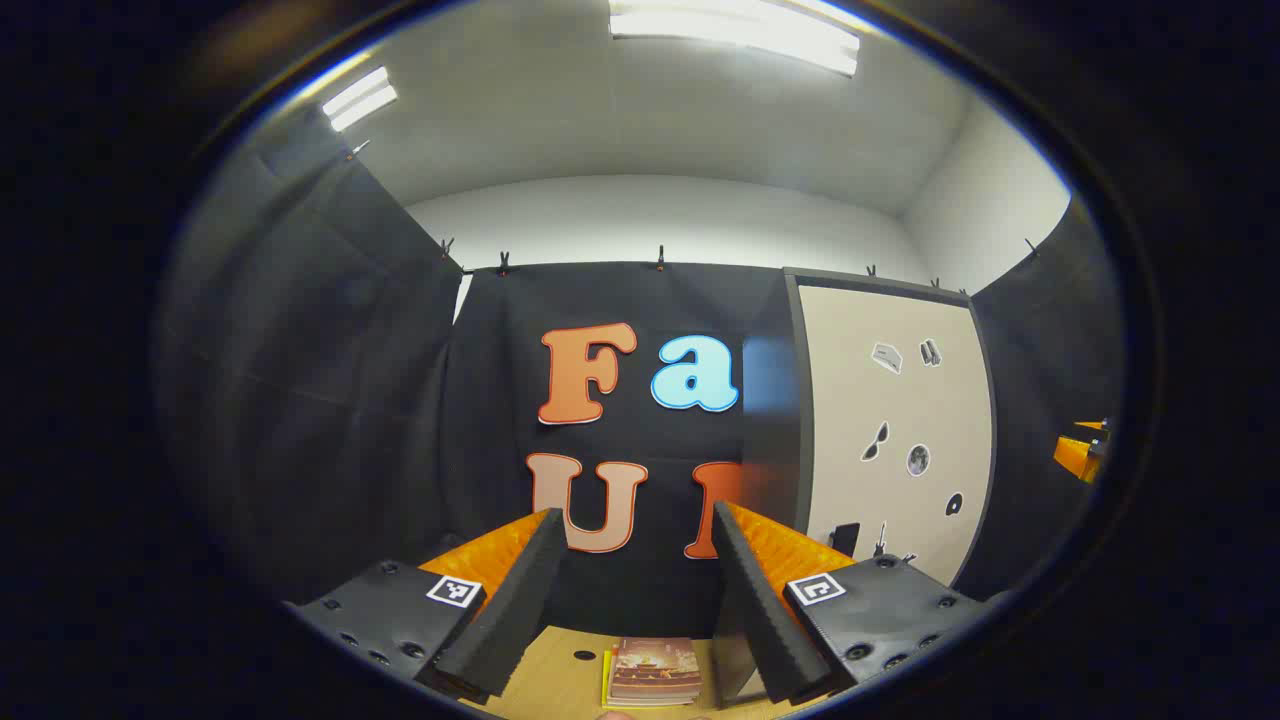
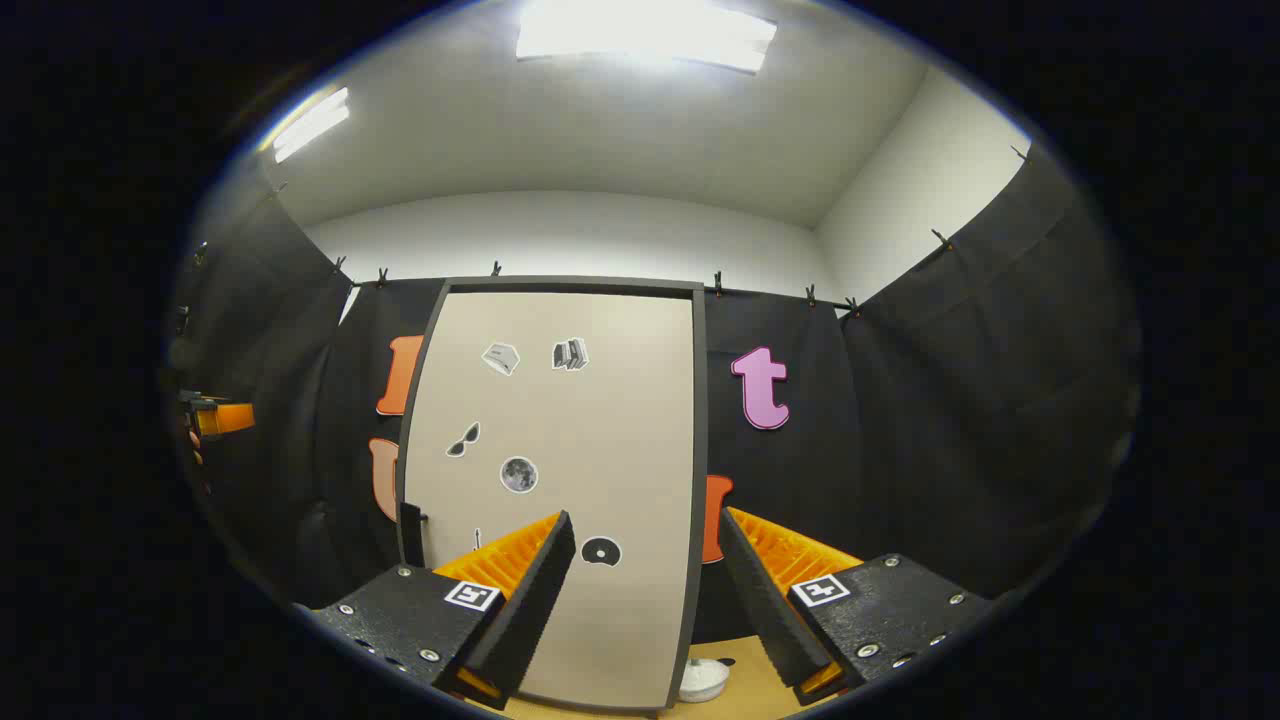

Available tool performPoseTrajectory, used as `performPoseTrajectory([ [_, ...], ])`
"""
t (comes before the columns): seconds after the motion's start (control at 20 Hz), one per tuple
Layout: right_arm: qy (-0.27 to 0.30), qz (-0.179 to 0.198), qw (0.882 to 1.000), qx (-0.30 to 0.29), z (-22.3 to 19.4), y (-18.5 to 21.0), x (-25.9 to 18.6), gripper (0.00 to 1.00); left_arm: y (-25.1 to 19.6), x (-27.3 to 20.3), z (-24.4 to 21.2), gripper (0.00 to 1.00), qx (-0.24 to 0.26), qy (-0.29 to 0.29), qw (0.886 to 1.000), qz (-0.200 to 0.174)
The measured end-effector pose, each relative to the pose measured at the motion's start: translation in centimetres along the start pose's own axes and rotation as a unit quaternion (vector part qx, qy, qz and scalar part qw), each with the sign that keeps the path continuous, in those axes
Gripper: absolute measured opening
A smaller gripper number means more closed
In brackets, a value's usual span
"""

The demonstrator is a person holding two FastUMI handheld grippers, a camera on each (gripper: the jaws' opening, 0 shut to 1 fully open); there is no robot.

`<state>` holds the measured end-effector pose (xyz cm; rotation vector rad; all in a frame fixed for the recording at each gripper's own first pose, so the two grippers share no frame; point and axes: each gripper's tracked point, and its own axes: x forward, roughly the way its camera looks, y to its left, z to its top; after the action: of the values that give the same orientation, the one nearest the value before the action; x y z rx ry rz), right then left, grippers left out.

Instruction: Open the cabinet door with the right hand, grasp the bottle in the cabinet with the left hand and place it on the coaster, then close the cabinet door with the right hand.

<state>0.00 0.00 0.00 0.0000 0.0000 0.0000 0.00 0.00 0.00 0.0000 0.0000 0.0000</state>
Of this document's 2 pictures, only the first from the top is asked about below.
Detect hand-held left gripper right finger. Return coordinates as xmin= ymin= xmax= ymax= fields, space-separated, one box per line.
xmin=710 ymin=500 xmax=1011 ymax=706

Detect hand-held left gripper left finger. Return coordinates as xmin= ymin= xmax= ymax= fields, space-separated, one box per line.
xmin=285 ymin=508 xmax=568 ymax=701

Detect grey cabinet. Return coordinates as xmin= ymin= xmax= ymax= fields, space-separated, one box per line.
xmin=742 ymin=266 xmax=1001 ymax=591

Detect brown cover book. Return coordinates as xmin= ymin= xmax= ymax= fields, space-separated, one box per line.
xmin=610 ymin=637 xmax=703 ymax=701

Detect yellow cover book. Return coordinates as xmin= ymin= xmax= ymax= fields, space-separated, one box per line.
xmin=601 ymin=648 xmax=701 ymax=710

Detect narrow ceiling light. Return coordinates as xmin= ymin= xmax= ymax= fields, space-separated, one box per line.
xmin=321 ymin=66 xmax=399 ymax=133

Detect large ceiling light panel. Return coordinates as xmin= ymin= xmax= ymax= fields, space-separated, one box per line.
xmin=608 ymin=0 xmax=863 ymax=78

